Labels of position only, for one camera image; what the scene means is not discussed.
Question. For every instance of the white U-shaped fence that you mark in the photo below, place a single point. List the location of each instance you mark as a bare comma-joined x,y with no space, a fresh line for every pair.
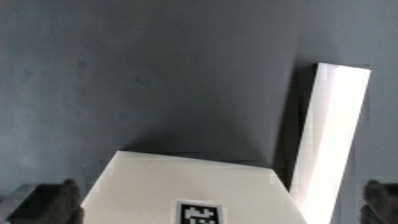
328,137

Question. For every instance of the white cabinet top block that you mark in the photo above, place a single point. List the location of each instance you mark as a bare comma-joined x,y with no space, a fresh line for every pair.
170,190

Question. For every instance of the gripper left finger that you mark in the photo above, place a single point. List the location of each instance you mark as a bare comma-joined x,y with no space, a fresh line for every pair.
44,204

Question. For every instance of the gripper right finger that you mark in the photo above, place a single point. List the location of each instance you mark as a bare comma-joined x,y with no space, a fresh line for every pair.
379,211

